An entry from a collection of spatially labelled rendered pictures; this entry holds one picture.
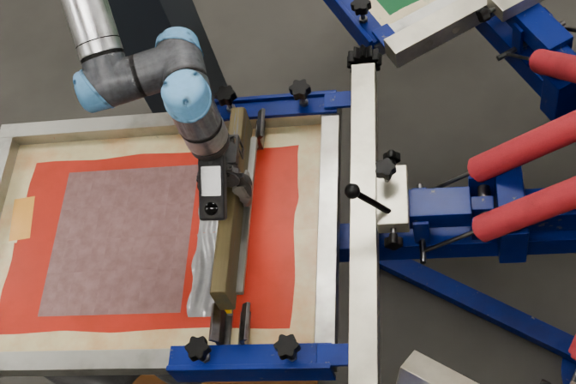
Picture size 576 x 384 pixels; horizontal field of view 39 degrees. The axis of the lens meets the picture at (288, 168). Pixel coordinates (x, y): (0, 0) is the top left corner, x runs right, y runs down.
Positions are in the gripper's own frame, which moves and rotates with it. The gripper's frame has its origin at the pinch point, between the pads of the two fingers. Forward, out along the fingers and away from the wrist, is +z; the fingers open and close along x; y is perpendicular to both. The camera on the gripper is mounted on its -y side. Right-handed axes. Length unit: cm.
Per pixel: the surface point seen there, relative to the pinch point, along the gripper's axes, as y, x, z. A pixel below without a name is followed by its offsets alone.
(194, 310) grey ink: -17.0, 9.2, 10.1
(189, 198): 8.4, 13.1, 10.5
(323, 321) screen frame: -21.2, -16.7, 6.9
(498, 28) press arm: 50, -54, 13
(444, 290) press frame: 25, -38, 101
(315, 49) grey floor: 128, 6, 107
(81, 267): -6.6, 34.7, 10.4
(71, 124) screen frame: 27, 42, 7
